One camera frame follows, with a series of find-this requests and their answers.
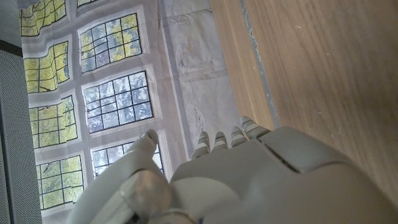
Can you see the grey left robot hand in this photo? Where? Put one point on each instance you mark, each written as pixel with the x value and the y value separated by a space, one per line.
pixel 248 180

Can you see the printed window backdrop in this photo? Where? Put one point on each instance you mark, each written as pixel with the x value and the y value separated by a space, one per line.
pixel 118 99

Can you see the grey perforated wall panel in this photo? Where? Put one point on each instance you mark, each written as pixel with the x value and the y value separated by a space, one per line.
pixel 18 140

